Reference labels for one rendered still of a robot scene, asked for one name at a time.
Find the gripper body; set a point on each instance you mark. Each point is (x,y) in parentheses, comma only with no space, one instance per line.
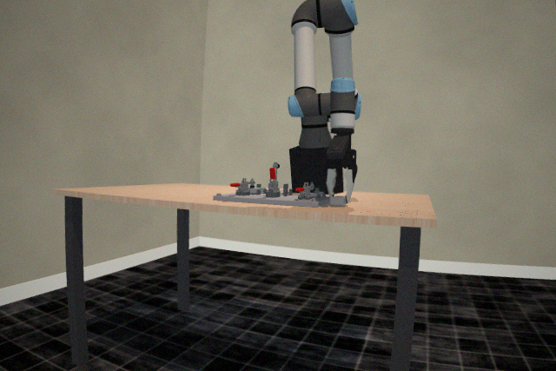
(349,154)

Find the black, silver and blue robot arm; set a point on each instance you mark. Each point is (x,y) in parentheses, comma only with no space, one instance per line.
(338,18)

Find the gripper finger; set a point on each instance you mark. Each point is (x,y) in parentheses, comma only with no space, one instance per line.
(330,176)
(350,175)

